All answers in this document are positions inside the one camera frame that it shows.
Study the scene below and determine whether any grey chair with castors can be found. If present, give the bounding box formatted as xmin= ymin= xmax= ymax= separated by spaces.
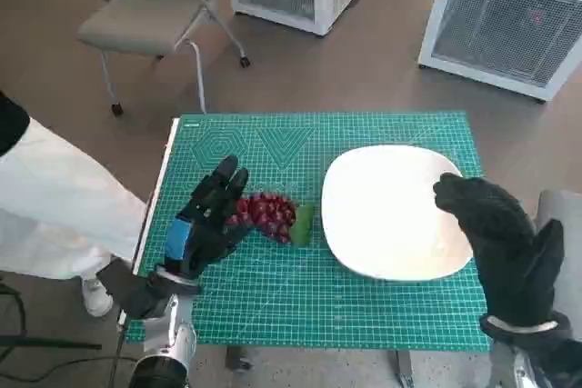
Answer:
xmin=60 ymin=0 xmax=253 ymax=116

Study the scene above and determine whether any green cutting mat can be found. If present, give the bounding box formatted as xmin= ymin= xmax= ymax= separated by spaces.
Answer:
xmin=125 ymin=110 xmax=495 ymax=349

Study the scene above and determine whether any metal table leg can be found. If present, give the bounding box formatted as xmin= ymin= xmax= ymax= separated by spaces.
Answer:
xmin=390 ymin=350 xmax=415 ymax=388
xmin=226 ymin=345 xmax=254 ymax=371

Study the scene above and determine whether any black stand bar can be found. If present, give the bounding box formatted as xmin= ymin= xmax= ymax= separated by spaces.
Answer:
xmin=0 ymin=334 xmax=104 ymax=353

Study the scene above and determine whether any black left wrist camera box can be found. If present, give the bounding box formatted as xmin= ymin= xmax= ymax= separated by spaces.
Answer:
xmin=96 ymin=256 xmax=174 ymax=321

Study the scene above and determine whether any red toy grape bunch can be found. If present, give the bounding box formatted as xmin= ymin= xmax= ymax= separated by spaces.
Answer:
xmin=226 ymin=194 xmax=316 ymax=246

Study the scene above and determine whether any person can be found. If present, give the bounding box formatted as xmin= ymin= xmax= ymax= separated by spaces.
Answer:
xmin=0 ymin=90 xmax=151 ymax=319

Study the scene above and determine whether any white plate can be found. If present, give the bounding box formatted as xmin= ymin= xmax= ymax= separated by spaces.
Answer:
xmin=320 ymin=144 xmax=475 ymax=283

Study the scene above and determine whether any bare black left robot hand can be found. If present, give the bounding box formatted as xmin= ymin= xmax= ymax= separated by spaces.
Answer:
xmin=163 ymin=154 xmax=250 ymax=279

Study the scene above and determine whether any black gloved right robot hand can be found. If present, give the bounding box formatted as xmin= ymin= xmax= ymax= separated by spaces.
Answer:
xmin=431 ymin=173 xmax=565 ymax=326

